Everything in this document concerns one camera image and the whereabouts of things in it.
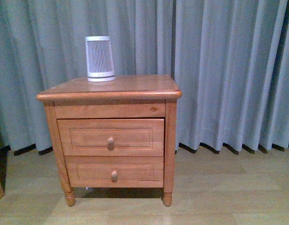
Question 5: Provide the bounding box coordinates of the wooden drawer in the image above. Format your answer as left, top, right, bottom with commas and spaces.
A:
58, 119, 164, 157
65, 156, 163, 188

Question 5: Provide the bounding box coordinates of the wooden nightstand cabinet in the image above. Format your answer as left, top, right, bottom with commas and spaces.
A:
37, 75, 182, 206

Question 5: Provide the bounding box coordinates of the white ribbed cylindrical speaker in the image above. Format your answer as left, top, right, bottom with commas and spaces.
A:
85, 36, 116, 82

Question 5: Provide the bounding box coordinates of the grey-blue curtain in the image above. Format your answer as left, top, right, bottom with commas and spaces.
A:
0, 0, 289, 151

